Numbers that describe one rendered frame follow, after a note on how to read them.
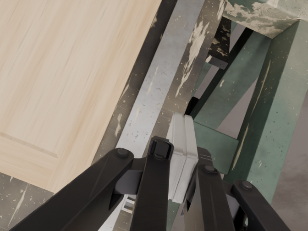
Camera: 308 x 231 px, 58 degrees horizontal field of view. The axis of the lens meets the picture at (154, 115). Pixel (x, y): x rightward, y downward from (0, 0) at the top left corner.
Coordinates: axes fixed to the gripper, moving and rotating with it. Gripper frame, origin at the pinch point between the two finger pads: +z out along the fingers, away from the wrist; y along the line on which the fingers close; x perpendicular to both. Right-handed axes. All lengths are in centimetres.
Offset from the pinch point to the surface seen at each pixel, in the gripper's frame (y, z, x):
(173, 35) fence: -2.5, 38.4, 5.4
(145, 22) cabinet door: -8.5, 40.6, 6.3
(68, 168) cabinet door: -14.3, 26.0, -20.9
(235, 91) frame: 20, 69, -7
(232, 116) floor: 51, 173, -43
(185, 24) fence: -0.8, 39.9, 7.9
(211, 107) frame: 15, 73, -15
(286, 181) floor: 118, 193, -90
